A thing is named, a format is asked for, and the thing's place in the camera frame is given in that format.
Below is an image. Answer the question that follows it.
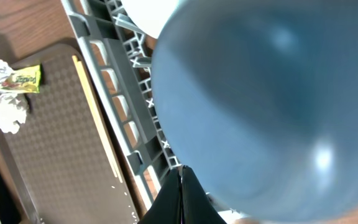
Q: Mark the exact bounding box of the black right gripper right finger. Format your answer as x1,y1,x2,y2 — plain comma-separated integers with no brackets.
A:
181,166,226,224

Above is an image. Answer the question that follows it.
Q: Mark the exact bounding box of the yellow snack packet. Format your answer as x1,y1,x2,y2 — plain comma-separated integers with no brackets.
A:
0,65,42,93

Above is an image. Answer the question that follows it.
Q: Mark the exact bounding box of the grey dishwasher rack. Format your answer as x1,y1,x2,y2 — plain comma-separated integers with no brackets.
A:
62,0,181,209

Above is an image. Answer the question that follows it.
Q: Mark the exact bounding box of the brown serving tray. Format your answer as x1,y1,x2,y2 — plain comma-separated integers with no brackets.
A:
0,44,139,224

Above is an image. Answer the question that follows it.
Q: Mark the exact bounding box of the light blue bowl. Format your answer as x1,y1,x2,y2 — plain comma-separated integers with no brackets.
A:
121,0,184,39

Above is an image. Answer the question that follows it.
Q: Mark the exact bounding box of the wooden chopstick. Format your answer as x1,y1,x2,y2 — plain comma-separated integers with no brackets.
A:
71,55,124,184
71,55,119,179

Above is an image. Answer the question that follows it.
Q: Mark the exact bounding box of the dark blue plate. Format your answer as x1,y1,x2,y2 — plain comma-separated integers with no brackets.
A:
152,0,358,222

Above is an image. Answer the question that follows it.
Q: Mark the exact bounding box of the white napkin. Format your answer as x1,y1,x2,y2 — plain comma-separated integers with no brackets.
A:
0,93,29,134

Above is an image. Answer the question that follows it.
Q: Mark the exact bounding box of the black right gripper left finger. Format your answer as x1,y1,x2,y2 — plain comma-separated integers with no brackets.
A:
138,169,181,224

